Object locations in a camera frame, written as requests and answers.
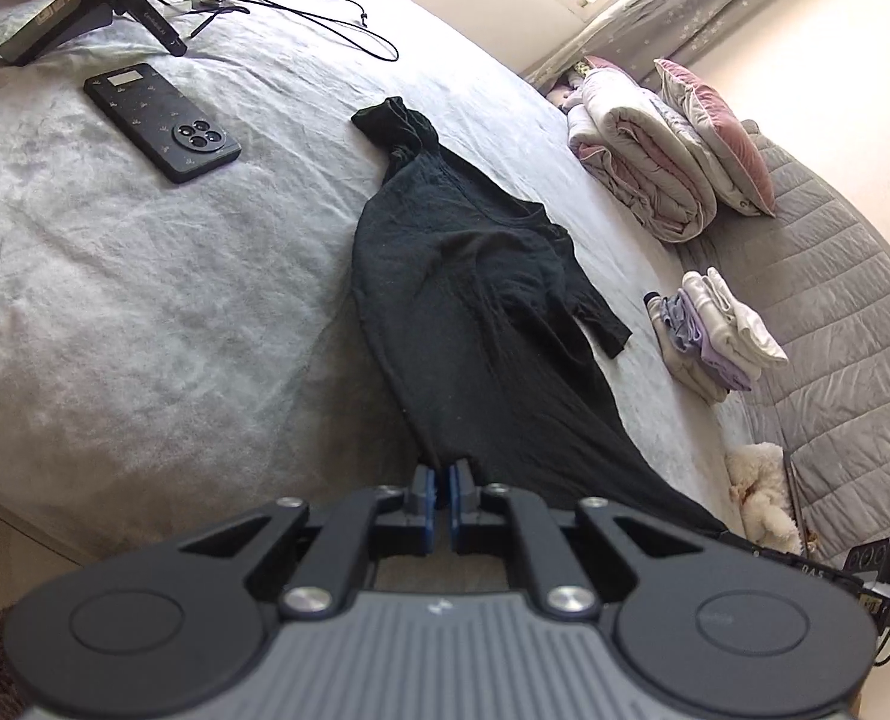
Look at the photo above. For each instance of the grey pink pillow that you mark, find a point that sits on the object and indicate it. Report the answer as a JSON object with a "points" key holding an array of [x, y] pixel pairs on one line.
{"points": [[722, 135]]}

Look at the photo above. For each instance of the folded cream garment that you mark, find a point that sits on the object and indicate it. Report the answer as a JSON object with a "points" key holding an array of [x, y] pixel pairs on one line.
{"points": [[715, 330]]}

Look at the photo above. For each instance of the folded purple garment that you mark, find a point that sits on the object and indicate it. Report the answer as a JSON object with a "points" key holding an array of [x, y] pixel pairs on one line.
{"points": [[703, 360]]}

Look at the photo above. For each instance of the white plush toy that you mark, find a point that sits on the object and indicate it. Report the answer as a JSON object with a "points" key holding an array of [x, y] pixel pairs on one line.
{"points": [[763, 495]]}

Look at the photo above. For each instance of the folded beige garment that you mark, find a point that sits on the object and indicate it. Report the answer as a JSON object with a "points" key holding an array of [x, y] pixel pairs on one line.
{"points": [[696, 379]]}

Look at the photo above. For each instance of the pink patterned cloth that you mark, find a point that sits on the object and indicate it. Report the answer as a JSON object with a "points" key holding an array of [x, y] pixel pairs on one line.
{"points": [[576, 86]]}

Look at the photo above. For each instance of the black patterned smartphone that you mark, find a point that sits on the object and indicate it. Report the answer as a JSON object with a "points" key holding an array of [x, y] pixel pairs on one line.
{"points": [[159, 120]]}

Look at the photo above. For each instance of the folded blue grey garment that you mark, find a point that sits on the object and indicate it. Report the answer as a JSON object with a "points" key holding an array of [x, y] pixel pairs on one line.
{"points": [[677, 330]]}

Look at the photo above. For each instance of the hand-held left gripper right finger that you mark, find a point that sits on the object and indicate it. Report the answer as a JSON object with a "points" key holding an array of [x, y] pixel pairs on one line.
{"points": [[460, 510]]}

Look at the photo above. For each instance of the black long-sleeved garment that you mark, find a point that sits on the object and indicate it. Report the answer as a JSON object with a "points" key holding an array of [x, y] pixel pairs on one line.
{"points": [[475, 300]]}

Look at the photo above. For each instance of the grey quilted headboard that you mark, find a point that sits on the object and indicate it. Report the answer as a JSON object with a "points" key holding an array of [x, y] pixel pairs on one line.
{"points": [[842, 300]]}

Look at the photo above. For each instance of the folded grey pink duvet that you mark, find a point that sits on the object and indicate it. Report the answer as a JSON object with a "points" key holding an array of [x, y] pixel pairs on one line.
{"points": [[647, 165]]}

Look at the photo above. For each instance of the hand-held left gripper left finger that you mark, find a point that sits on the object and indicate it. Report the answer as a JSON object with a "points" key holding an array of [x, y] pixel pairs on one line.
{"points": [[426, 510]]}

